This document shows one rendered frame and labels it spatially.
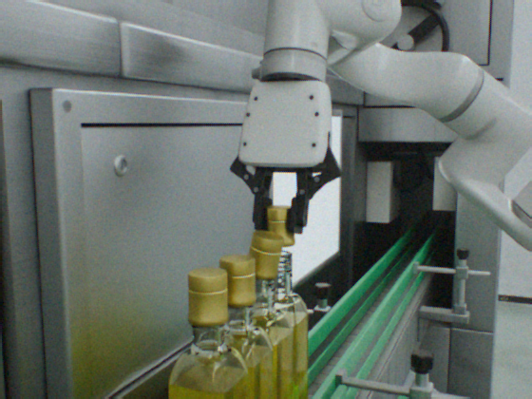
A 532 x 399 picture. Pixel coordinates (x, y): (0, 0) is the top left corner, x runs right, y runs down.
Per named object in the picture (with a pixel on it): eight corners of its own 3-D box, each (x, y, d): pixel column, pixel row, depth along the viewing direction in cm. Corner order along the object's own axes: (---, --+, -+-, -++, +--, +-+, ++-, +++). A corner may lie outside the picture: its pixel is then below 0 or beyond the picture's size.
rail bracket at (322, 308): (296, 349, 106) (296, 278, 104) (332, 354, 103) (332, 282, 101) (289, 356, 102) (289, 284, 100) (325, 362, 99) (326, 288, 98)
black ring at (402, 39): (367, 87, 152) (368, 5, 149) (449, 85, 144) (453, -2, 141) (362, 86, 148) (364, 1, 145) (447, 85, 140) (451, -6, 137)
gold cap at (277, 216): (271, 240, 68) (271, 203, 67) (299, 242, 67) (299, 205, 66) (259, 246, 65) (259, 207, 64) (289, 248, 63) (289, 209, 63)
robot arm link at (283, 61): (241, 50, 66) (238, 74, 65) (315, 47, 62) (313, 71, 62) (266, 73, 72) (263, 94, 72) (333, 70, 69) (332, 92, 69)
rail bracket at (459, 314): (412, 333, 138) (416, 242, 135) (486, 343, 132) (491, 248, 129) (409, 340, 134) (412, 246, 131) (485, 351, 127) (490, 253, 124)
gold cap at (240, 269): (229, 294, 58) (229, 252, 57) (261, 298, 56) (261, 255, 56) (212, 305, 54) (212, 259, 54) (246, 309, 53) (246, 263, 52)
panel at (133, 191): (329, 255, 136) (331, 109, 131) (341, 256, 135) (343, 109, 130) (48, 454, 54) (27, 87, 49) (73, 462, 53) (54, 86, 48)
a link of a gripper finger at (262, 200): (239, 170, 66) (234, 228, 65) (265, 171, 65) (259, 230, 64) (251, 175, 69) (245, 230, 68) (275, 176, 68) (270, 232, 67)
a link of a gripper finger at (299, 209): (293, 172, 64) (288, 232, 63) (320, 173, 62) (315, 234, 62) (302, 177, 67) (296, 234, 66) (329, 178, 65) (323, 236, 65)
